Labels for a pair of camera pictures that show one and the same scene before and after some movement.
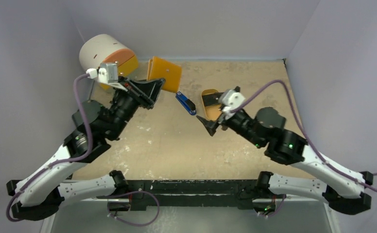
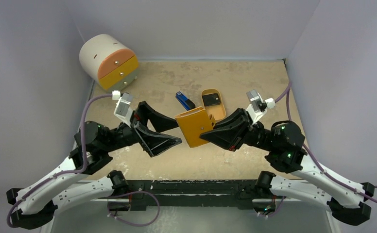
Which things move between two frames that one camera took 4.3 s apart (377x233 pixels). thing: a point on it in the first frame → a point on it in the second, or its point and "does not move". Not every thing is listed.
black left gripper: x=145 y=93 → x=154 y=142
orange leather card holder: x=160 y=68 → x=195 y=122
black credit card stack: x=212 y=99 does not move
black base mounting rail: x=240 y=192 does not move
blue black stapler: x=187 y=104 does not move
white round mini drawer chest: x=104 y=48 does not move
